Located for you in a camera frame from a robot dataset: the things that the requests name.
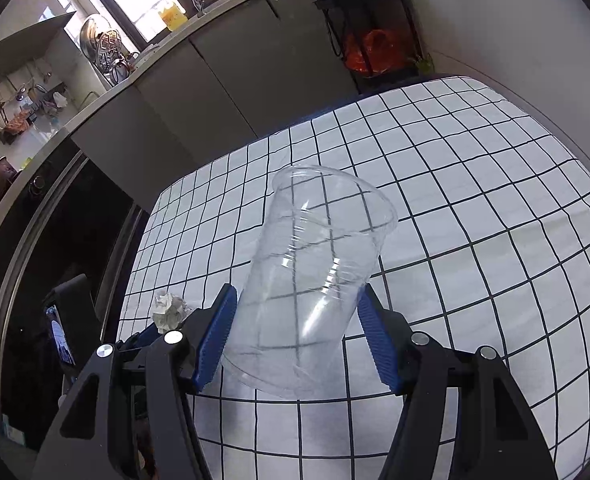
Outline clear plastic cup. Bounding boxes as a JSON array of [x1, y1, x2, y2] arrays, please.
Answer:
[[221, 166, 398, 399]]

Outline red plastic bag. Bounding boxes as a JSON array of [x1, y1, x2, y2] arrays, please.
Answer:
[[344, 28, 413, 77]]

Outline black built-in oven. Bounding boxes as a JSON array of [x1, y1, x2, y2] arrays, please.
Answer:
[[0, 139, 150, 452]]

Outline yellow sponge container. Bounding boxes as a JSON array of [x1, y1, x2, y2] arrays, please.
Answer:
[[158, 3, 188, 32]]

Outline black metal shelf rack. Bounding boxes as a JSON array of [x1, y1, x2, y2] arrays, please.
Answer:
[[313, 0, 431, 94]]

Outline checkered paper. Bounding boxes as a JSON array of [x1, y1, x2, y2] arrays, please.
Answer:
[[151, 292, 193, 335]]

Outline white checkered tablecloth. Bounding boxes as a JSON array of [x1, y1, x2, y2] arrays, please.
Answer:
[[117, 77, 590, 479]]

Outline grey kitchen cabinets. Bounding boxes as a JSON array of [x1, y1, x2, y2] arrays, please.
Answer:
[[66, 0, 358, 210]]

